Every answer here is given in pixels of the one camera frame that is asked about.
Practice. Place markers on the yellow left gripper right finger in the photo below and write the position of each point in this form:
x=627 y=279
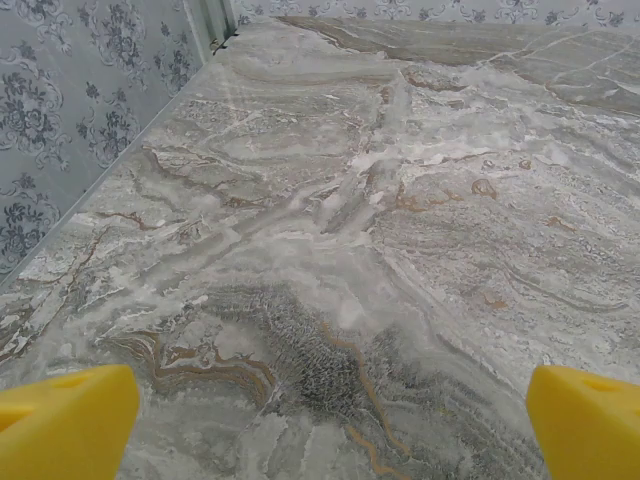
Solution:
x=590 y=430

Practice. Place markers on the aluminium frame post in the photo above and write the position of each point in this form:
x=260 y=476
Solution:
x=210 y=20

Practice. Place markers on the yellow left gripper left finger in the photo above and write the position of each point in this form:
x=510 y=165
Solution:
x=60 y=430

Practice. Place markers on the small black corner clip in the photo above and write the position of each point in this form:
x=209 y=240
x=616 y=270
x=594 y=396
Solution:
x=218 y=47

